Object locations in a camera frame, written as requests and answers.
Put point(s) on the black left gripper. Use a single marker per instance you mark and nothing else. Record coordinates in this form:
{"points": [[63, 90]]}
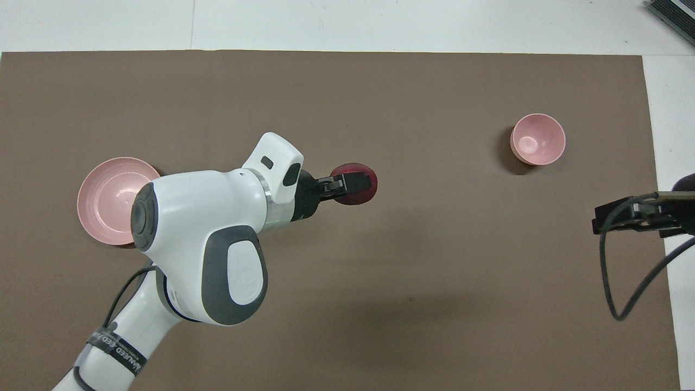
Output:
{"points": [[309, 195]]}

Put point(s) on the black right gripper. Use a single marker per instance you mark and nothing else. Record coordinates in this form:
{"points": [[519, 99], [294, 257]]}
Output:
{"points": [[681, 220]]}

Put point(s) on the red apple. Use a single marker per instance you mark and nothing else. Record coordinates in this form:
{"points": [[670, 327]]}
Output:
{"points": [[355, 201]]}

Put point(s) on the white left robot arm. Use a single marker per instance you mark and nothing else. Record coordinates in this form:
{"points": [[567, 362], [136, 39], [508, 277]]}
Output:
{"points": [[206, 217]]}

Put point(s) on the pink bowl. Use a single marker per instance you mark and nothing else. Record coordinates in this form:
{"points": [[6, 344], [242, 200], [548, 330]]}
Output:
{"points": [[537, 140]]}

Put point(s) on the pink plate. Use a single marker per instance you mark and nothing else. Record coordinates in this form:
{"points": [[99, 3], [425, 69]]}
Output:
{"points": [[106, 195]]}

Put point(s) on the brown table mat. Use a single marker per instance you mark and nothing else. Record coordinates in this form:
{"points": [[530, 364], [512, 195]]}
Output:
{"points": [[407, 271]]}

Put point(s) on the grey ribbed device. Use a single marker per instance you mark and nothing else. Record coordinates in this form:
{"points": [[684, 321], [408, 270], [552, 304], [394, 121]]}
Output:
{"points": [[676, 11]]}

